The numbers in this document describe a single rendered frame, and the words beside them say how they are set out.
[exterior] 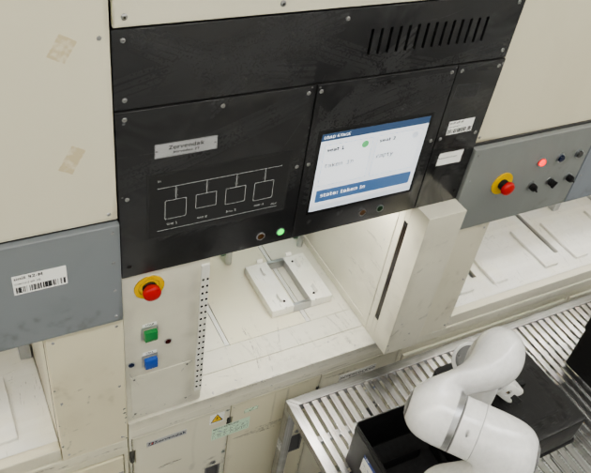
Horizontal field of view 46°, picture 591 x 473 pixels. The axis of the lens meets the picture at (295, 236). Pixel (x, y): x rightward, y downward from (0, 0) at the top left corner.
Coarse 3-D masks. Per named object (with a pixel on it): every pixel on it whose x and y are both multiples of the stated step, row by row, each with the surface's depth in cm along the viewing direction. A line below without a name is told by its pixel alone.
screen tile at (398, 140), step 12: (396, 132) 156; (408, 132) 158; (420, 132) 160; (384, 144) 156; (396, 144) 158; (408, 144) 160; (396, 156) 161; (408, 156) 163; (372, 168) 160; (384, 168) 162; (396, 168) 164
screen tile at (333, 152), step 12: (336, 144) 149; (348, 144) 151; (360, 144) 153; (324, 156) 150; (336, 156) 152; (348, 156) 154; (360, 156) 155; (336, 168) 154; (348, 168) 156; (360, 168) 158; (324, 180) 155; (336, 180) 157
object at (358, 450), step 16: (384, 416) 188; (400, 416) 192; (368, 432) 190; (384, 432) 194; (400, 432) 199; (352, 448) 188; (368, 448) 179; (384, 448) 197; (400, 448) 198; (416, 448) 199; (432, 448) 197; (352, 464) 190; (368, 464) 181; (384, 464) 190; (400, 464) 194; (416, 464) 195; (432, 464) 196
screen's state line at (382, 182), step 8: (384, 176) 164; (392, 176) 165; (400, 176) 166; (408, 176) 168; (352, 184) 160; (360, 184) 162; (368, 184) 163; (376, 184) 164; (384, 184) 165; (392, 184) 167; (320, 192) 157; (328, 192) 158; (336, 192) 160; (344, 192) 161; (352, 192) 162; (320, 200) 159
